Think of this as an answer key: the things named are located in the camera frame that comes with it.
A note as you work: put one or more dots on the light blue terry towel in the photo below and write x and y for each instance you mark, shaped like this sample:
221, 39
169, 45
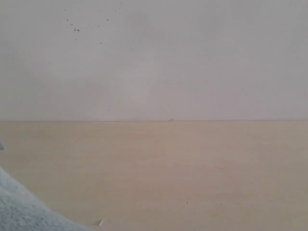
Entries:
20, 210

